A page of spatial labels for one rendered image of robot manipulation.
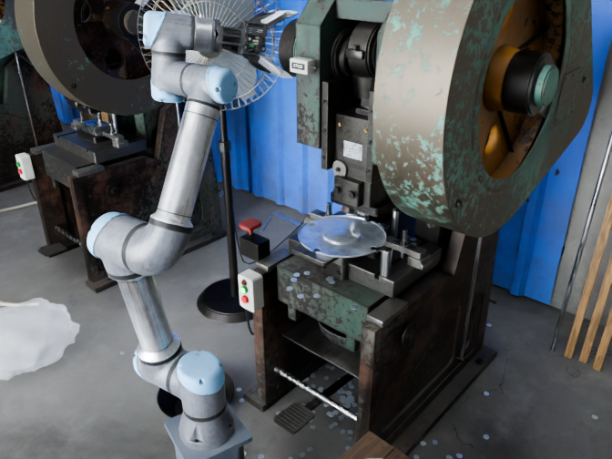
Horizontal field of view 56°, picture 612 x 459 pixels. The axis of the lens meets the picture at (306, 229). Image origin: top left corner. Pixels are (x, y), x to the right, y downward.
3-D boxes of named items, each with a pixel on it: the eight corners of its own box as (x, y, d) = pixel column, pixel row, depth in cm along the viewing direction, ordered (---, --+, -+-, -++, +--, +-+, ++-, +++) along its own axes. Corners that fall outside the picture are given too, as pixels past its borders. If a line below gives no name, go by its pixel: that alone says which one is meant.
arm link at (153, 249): (155, 288, 118) (217, 58, 117) (119, 272, 124) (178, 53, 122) (191, 288, 129) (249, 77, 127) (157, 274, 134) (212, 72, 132)
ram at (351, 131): (362, 212, 178) (366, 119, 165) (324, 199, 187) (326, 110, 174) (392, 195, 190) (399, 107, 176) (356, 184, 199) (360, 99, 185)
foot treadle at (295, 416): (293, 444, 195) (293, 433, 193) (272, 429, 201) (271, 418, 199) (390, 359, 235) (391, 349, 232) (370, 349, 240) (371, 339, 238)
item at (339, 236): (402, 234, 189) (403, 231, 189) (350, 268, 170) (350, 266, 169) (335, 209, 206) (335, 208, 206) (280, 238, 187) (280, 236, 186)
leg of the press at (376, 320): (376, 491, 192) (394, 260, 150) (349, 473, 198) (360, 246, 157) (495, 356, 253) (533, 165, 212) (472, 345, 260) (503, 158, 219)
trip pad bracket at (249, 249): (260, 290, 206) (258, 242, 197) (241, 280, 212) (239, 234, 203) (271, 283, 210) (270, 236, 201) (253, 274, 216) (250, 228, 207)
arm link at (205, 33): (192, 51, 134) (193, 15, 132) (211, 54, 135) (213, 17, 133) (194, 49, 127) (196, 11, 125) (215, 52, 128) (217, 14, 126)
